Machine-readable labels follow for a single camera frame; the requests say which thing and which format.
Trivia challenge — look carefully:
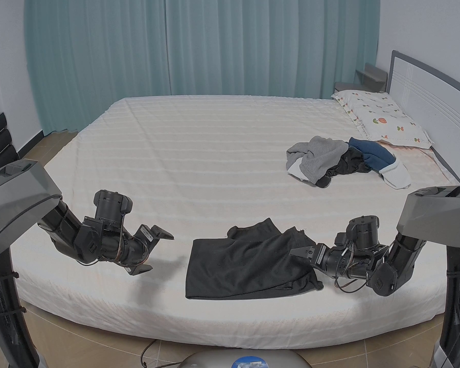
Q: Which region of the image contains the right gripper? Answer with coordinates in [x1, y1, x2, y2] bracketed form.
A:
[288, 243, 356, 278]

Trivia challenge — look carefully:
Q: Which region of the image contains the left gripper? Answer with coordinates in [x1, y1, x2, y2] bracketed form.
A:
[123, 224, 175, 276]

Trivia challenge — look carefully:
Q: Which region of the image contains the black T-shirt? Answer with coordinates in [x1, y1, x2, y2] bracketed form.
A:
[185, 217, 324, 301]

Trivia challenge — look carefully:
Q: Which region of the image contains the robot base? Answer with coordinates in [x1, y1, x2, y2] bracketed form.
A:
[178, 349, 307, 368]

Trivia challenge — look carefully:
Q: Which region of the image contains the pile of clothes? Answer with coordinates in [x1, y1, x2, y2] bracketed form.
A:
[285, 136, 411, 190]

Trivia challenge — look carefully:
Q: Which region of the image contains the bed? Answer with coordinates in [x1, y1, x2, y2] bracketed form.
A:
[12, 50, 460, 350]

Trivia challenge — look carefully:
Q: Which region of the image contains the white printed pillow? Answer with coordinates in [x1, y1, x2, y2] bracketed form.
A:
[331, 89, 435, 150]

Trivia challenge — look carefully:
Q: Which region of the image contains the grey bedside table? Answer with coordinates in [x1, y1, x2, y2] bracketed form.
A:
[333, 63, 388, 93]

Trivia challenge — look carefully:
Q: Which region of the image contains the blue-green curtain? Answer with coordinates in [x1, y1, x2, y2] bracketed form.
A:
[25, 0, 173, 135]
[165, 0, 382, 100]

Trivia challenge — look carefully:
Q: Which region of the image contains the black cable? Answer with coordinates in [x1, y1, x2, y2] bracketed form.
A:
[140, 340, 185, 367]

